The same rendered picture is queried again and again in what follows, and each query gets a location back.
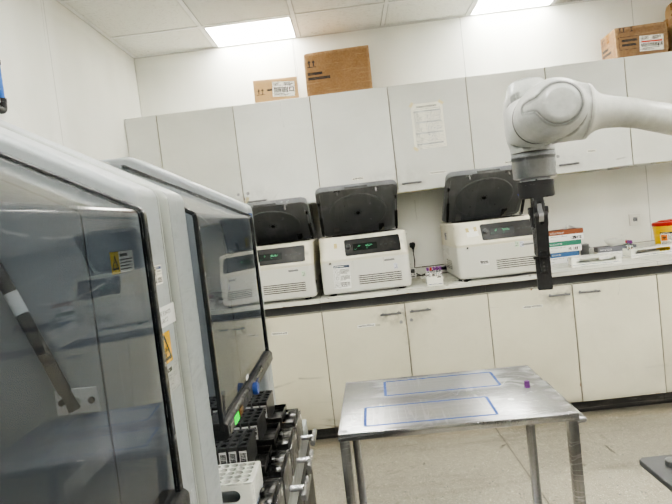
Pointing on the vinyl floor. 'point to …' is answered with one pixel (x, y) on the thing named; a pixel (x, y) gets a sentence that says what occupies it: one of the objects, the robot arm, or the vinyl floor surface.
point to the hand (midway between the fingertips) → (543, 273)
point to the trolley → (455, 415)
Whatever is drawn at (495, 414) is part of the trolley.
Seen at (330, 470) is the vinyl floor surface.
